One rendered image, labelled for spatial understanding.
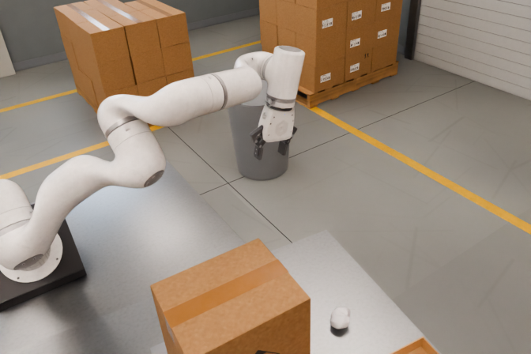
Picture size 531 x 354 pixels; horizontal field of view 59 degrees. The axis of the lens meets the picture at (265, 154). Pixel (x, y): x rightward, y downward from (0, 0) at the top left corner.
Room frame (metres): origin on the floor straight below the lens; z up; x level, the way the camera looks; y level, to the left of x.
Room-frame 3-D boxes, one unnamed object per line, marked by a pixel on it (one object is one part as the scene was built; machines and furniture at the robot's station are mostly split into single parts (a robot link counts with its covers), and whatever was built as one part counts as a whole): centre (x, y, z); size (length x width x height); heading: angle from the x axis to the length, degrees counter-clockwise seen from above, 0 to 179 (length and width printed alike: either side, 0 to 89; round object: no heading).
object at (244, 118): (2.94, 0.02, 0.31); 0.46 x 0.46 x 0.62
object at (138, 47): (4.24, 1.25, 0.45); 1.20 x 0.83 x 0.89; 34
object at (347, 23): (4.52, -0.70, 0.57); 1.20 x 0.83 x 1.14; 124
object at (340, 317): (0.87, -0.19, 0.85); 0.08 x 0.07 x 0.04; 122
